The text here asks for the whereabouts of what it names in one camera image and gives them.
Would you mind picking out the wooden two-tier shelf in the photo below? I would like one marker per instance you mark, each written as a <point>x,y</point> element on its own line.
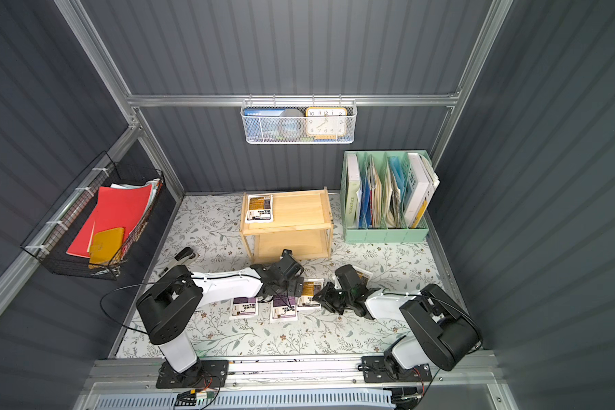
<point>302,222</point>

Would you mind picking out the yellow notebook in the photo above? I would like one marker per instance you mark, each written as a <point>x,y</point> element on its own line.
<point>106,247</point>

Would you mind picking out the yellow coffee bag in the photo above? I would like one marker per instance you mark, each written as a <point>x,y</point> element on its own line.
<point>259,209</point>
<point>364,275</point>
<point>311,286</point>

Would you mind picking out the grey tape roll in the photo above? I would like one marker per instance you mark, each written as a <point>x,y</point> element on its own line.
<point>291,124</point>

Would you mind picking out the white large book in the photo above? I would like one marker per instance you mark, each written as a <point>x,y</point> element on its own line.
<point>421,182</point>

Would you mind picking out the yellow analog clock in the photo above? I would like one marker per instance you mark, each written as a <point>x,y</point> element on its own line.
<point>326,123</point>

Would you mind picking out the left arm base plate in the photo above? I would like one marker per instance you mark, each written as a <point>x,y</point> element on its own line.
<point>204,374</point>

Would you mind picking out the blue box in basket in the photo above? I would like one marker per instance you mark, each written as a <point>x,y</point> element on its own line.
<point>261,124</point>

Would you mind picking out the purple coffee bag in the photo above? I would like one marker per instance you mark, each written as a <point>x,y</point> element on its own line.
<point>283,309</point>
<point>244,308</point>

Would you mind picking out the white wire mesh basket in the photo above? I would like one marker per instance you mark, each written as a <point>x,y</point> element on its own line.
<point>349,138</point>

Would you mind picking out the red folder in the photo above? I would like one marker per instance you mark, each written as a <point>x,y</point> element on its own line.
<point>117,206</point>

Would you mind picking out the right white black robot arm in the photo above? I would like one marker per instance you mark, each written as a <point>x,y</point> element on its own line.
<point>441,333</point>

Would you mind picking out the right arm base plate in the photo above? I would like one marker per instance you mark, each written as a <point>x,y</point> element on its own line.
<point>377,369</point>

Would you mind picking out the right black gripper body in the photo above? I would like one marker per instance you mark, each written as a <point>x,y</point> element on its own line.
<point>333,295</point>

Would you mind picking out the mint green file organizer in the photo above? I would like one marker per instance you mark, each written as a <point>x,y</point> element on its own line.
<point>382,186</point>

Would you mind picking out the black wire side basket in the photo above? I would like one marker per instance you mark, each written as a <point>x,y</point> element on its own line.
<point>49,242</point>

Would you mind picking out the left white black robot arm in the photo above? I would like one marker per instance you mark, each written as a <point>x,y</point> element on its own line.
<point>168,305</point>

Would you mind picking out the white book left slot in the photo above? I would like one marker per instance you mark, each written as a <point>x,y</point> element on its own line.
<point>353,191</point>

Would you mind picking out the grey stapler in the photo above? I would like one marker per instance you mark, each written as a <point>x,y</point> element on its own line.
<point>182,258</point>

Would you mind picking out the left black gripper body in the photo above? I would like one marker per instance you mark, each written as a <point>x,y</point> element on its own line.
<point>291,282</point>

